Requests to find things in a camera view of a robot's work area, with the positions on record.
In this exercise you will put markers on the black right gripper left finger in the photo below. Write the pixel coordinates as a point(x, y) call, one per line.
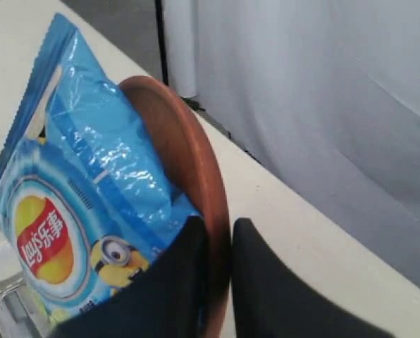
point(164, 301)

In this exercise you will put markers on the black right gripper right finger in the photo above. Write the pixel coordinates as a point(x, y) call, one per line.
point(312, 290)

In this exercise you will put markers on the brown round plate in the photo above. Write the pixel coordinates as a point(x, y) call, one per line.
point(190, 164)

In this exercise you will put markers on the blue Lay's chips bag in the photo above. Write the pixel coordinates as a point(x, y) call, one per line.
point(84, 199)

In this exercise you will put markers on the white curtain backdrop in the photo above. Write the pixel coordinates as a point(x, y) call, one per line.
point(325, 95)

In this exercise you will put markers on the black metal stand pole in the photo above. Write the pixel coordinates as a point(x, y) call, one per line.
point(161, 40)

